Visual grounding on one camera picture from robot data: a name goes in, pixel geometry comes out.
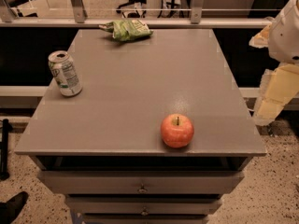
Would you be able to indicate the white green 7up can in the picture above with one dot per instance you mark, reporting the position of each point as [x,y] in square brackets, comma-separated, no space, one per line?
[62,67]

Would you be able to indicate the bottom grey drawer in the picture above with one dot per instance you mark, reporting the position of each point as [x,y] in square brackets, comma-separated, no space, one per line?
[127,219]

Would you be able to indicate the black shoe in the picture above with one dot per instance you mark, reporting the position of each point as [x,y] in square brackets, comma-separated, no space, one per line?
[10,210]

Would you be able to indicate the black office chair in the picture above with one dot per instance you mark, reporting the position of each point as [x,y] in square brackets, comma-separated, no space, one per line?
[132,2]

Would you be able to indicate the black stand leg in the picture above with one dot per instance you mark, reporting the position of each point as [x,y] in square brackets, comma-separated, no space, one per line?
[5,129]

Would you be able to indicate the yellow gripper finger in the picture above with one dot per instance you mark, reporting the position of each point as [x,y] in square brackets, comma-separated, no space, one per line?
[260,40]
[277,88]

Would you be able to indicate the top grey drawer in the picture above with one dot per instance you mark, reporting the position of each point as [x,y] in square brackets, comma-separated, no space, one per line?
[137,182]

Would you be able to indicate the middle grey drawer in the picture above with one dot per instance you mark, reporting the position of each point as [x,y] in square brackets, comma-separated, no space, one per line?
[143,206]

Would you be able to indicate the grey drawer cabinet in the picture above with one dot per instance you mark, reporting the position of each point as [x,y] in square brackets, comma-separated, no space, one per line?
[128,89]

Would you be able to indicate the metal glass railing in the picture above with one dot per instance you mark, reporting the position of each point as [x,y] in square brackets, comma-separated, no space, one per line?
[11,16]

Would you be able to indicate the grey drawer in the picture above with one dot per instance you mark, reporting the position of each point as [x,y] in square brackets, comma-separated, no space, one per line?
[143,206]
[127,219]
[137,182]

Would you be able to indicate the green chip bag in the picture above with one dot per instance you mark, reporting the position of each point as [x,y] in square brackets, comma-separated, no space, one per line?
[127,30]

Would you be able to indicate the red apple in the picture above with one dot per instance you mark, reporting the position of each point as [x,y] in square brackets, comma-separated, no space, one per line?
[177,131]

